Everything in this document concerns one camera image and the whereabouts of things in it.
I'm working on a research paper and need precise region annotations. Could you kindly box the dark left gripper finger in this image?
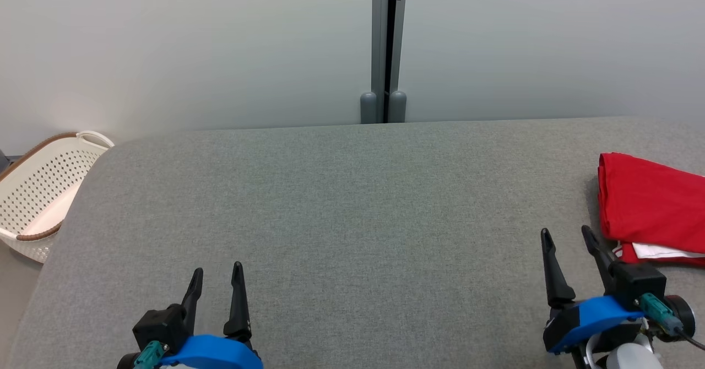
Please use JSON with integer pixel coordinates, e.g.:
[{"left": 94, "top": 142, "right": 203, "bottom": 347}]
[
  {"left": 180, "top": 268, "right": 204, "bottom": 334},
  {"left": 223, "top": 262, "right": 253, "bottom": 343}
]

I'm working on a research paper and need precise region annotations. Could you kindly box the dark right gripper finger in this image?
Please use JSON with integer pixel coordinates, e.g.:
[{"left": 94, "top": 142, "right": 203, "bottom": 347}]
[
  {"left": 581, "top": 225, "right": 616, "bottom": 293},
  {"left": 540, "top": 228, "right": 577, "bottom": 310}
]

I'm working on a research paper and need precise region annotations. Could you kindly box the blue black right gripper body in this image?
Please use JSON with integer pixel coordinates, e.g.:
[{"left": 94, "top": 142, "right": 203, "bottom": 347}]
[{"left": 542, "top": 295, "right": 645, "bottom": 356}]

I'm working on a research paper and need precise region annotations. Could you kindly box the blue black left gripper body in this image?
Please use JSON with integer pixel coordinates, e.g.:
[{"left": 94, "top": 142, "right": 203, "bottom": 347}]
[{"left": 159, "top": 333, "right": 264, "bottom": 369}]

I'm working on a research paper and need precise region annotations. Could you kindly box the red shorts white trim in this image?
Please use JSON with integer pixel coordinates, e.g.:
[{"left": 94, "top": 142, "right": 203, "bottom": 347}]
[{"left": 614, "top": 241, "right": 705, "bottom": 267}]

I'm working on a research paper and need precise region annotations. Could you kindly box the red white striped jersey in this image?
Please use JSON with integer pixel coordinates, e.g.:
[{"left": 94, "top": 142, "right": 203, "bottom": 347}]
[{"left": 598, "top": 153, "right": 705, "bottom": 247}]

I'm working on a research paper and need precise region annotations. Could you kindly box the white perforated laundry basket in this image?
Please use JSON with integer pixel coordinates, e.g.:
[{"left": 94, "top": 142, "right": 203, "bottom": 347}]
[{"left": 0, "top": 131, "right": 115, "bottom": 264}]

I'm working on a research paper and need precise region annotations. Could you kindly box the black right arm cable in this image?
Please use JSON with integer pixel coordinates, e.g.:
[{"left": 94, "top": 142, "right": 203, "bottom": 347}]
[{"left": 638, "top": 293, "right": 705, "bottom": 351}]

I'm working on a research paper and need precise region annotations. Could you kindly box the grey partition post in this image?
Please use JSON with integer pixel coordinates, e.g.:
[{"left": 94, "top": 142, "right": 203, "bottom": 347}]
[
  {"left": 360, "top": 0, "right": 391, "bottom": 124},
  {"left": 388, "top": 0, "right": 409, "bottom": 124}
]

